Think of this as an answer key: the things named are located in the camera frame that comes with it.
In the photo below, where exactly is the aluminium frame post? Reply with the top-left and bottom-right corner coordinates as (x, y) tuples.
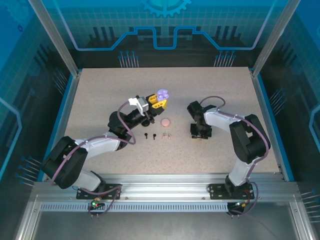
(27, 0), (82, 76)
(251, 0), (302, 76)

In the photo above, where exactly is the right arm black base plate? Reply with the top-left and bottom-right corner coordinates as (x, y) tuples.
(208, 183), (256, 201)

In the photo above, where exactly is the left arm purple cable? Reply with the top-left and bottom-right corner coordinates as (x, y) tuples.
(51, 101), (138, 218)

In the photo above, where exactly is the aluminium lower frame rail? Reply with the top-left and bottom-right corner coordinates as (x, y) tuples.
(13, 194), (42, 240)
(288, 197), (312, 240)

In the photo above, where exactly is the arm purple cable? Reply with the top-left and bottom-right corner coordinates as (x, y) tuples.
(51, 101), (138, 218)
(199, 95), (271, 219)

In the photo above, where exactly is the aluminium blue side rail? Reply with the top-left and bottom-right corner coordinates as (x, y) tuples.
(249, 68), (295, 182)
(37, 71), (82, 182)

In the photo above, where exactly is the small connector board with LED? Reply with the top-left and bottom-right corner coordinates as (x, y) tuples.
(227, 199), (251, 213)
(87, 196), (106, 211)

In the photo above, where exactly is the slotted grey cable duct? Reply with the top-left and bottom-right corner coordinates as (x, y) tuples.
(39, 202), (231, 213)

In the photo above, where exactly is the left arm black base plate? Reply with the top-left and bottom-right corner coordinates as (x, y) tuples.
(76, 183), (123, 201)

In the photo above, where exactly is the aluminium frame cross beam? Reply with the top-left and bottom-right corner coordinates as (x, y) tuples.
(32, 173), (298, 203)

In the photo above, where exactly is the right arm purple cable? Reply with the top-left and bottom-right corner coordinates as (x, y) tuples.
(199, 95), (271, 219)

